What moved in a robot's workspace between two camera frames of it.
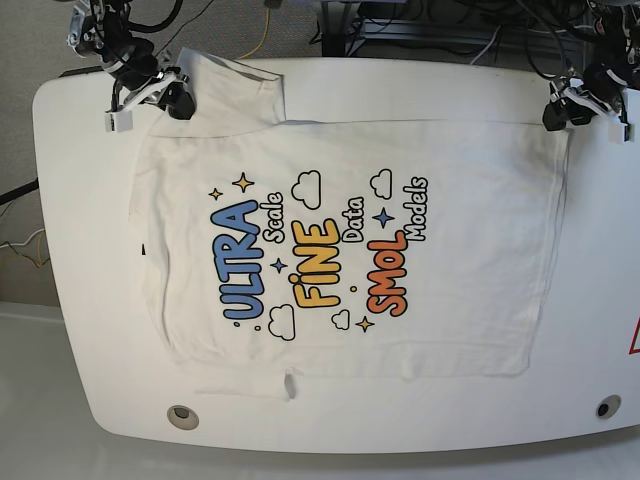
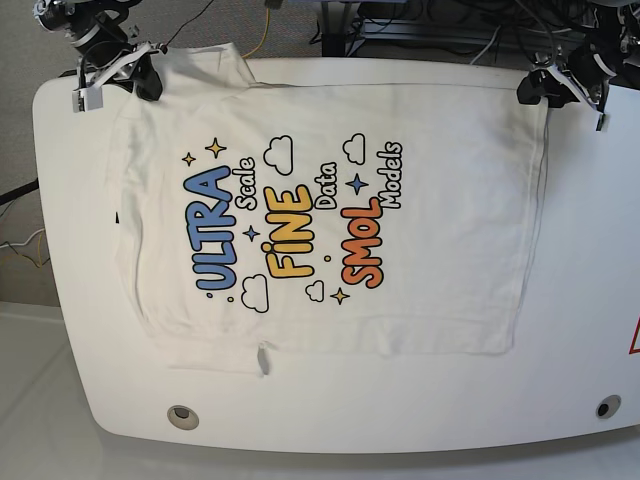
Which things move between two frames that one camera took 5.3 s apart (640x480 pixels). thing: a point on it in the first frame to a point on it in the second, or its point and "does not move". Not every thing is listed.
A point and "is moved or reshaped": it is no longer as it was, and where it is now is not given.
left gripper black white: x=600 y=87 to x=584 y=68
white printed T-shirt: x=276 y=248 is moved or reshaped
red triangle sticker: x=631 y=349 does not move
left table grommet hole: x=183 y=417 does not move
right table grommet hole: x=608 y=406 does not move
